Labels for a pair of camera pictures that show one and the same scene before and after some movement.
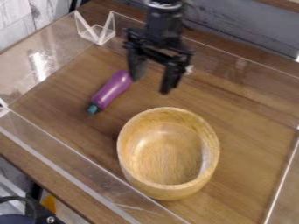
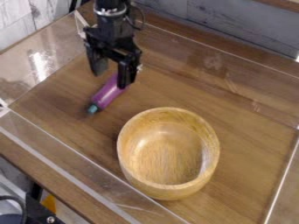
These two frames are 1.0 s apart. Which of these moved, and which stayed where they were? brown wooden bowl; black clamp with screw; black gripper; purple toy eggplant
Moved: black gripper
Stayed: purple toy eggplant; brown wooden bowl; black clamp with screw
